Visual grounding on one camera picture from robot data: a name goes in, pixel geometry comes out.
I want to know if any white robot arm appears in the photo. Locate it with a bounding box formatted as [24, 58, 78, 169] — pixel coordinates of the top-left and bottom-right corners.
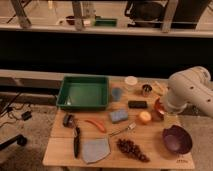
[161, 66, 213, 118]

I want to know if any small metal cup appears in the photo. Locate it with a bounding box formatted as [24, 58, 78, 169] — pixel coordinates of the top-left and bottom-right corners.
[142, 84, 152, 97]

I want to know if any red bowl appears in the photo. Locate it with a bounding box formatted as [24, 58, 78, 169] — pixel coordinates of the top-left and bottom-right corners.
[154, 99, 165, 119]

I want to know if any white round lid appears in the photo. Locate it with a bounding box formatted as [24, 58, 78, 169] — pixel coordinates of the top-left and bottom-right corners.
[124, 76, 138, 86]

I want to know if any green plastic tray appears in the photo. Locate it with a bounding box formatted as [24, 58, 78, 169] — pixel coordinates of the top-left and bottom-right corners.
[56, 76, 109, 110]

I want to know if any orange carrot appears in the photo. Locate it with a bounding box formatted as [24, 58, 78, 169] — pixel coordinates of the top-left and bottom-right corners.
[85, 119, 106, 133]

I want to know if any black office chair base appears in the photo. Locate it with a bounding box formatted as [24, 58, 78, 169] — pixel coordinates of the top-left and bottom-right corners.
[0, 134, 27, 151]

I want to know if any blue sponge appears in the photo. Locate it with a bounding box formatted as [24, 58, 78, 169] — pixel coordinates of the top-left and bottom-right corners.
[109, 109, 128, 123]

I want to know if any yellow corn toy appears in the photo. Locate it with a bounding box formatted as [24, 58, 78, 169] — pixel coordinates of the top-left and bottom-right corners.
[154, 81, 166, 96]

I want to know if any blue plastic cup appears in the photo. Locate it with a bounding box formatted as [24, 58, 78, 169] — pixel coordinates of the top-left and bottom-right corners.
[111, 87, 122, 102]

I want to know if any black handled knife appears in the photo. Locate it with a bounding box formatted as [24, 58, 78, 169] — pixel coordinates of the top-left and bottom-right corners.
[74, 127, 81, 158]

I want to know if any black power adapter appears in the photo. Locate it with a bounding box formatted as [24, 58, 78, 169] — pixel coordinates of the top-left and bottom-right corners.
[21, 111, 32, 121]

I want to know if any purple bowl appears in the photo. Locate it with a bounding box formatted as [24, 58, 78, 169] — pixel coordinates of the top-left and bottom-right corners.
[162, 125, 193, 154]

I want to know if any black rectangular block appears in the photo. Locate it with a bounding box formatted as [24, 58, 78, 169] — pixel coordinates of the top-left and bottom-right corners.
[128, 101, 148, 108]

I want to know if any wooden table board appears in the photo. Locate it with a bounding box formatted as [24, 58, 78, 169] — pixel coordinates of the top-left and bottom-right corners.
[43, 81, 195, 171]

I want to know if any grey-blue towel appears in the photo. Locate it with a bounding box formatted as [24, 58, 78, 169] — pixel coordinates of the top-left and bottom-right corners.
[82, 138, 110, 164]

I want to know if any bunch of dark grapes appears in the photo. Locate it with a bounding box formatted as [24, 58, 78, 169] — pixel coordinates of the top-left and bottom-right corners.
[116, 139, 150, 162]

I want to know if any yellow orange fruit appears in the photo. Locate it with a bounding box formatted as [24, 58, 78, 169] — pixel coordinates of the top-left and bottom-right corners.
[138, 111, 152, 124]

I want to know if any metal fork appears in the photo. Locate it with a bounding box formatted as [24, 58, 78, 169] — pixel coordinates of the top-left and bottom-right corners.
[109, 122, 136, 137]

